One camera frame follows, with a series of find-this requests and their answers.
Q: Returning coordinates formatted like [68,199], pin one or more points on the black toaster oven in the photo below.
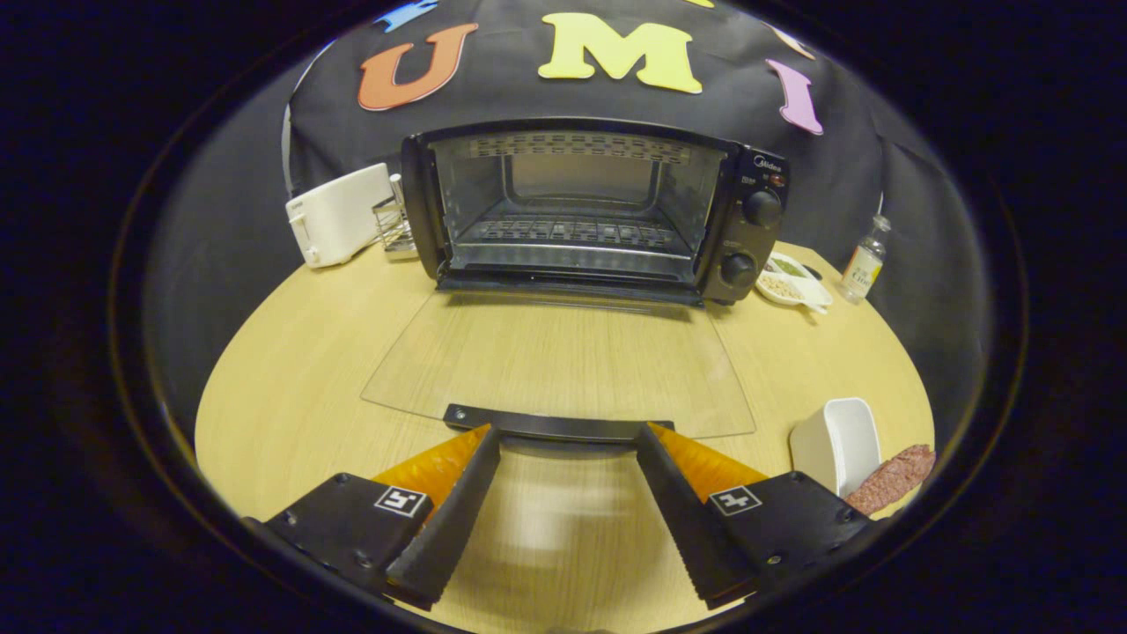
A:
[757,246]

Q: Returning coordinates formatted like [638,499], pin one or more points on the white rectangular bowl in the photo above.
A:
[836,445]

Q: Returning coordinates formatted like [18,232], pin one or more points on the red raw steak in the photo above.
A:
[894,480]

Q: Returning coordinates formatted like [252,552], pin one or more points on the white divided dish with grains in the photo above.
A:
[785,286]

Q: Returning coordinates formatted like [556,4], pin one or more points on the small black round cap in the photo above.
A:
[813,272]

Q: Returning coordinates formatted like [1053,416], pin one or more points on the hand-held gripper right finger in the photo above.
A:
[682,515]

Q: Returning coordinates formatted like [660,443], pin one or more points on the white bread toaster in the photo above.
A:
[339,216]

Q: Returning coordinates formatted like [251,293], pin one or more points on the small clear glass bottle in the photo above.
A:
[865,264]

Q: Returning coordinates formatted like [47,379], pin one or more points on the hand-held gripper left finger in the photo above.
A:
[458,515]

